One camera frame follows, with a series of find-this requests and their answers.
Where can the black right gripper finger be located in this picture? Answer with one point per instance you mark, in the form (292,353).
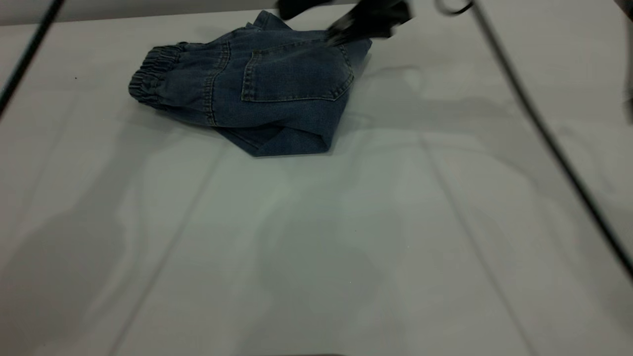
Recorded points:
(376,20)
(299,7)

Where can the blue faded denim pants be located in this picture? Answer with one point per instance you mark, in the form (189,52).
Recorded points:
(277,89)

